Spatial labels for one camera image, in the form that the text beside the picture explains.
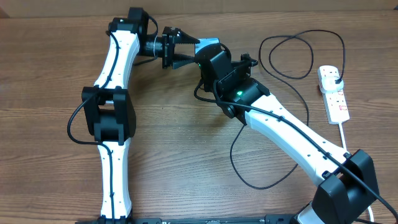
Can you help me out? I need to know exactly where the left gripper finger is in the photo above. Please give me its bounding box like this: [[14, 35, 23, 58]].
[[172, 54, 195, 70], [178, 31, 200, 44]]

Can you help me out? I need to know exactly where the Samsung Galaxy smartphone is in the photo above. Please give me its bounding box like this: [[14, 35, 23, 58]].
[[195, 37, 220, 54]]

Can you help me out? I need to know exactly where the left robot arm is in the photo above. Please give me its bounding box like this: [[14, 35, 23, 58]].
[[81, 7, 200, 223]]

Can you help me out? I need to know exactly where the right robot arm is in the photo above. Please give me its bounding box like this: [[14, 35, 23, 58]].
[[194, 43, 379, 223]]

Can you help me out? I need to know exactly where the white charger plug adapter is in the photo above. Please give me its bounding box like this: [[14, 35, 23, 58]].
[[320, 77, 344, 93]]

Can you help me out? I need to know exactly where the white power strip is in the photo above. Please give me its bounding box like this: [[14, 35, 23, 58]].
[[317, 65, 349, 124]]

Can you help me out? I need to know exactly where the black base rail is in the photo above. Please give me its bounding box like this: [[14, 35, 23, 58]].
[[74, 213, 352, 224]]

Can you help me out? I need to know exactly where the white power strip cord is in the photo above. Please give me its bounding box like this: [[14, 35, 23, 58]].
[[338, 123, 375, 223]]

